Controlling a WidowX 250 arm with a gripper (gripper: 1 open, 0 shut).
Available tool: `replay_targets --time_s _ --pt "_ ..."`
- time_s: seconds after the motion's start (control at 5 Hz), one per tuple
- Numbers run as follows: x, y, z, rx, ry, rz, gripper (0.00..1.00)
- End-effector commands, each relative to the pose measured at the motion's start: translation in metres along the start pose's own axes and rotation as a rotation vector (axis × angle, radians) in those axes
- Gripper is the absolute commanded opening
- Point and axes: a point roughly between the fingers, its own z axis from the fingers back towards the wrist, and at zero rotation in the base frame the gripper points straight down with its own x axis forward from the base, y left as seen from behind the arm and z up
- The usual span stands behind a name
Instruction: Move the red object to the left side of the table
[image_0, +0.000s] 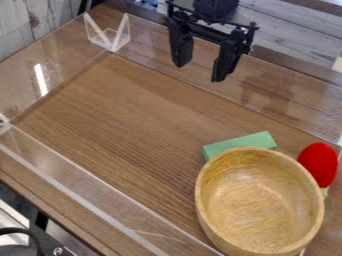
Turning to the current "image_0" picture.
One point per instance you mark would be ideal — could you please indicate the clear acrylic corner bracket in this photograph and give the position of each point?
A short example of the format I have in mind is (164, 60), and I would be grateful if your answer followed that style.
(108, 38)

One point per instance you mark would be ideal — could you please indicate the wooden oval bowl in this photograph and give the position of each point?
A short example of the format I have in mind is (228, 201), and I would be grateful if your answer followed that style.
(257, 202)

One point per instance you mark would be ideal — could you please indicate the red plush strawberry toy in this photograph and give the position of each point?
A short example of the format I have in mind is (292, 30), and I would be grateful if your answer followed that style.
(319, 159)

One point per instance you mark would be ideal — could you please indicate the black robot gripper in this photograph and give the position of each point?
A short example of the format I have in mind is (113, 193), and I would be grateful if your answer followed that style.
(215, 21)

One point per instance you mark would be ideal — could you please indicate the black metal table frame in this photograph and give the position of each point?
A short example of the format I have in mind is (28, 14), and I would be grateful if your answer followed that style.
(54, 240)

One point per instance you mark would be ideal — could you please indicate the green foam block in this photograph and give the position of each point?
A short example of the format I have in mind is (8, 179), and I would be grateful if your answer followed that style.
(260, 139)

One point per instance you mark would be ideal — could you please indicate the clear acrylic tray wall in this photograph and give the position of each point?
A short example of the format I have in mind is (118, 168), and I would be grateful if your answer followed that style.
(108, 220)

